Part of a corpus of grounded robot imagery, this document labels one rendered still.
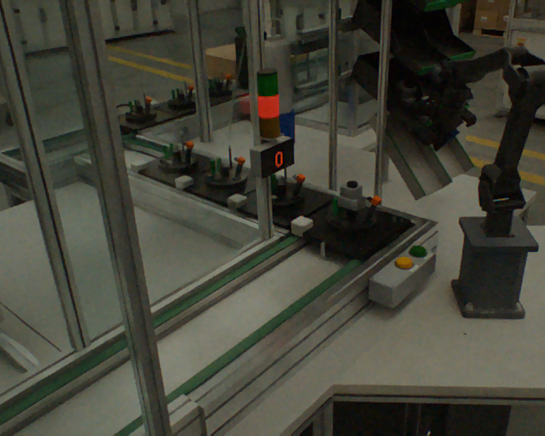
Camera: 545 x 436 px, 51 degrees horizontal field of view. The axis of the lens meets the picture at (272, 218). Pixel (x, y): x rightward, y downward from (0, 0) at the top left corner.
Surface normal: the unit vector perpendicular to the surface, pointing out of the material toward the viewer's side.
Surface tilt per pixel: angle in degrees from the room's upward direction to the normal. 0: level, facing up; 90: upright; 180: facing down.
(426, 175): 45
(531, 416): 0
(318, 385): 0
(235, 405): 90
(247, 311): 0
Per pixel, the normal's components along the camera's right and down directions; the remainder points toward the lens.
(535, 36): -0.76, 0.33
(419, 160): 0.41, -0.39
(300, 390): -0.04, -0.89
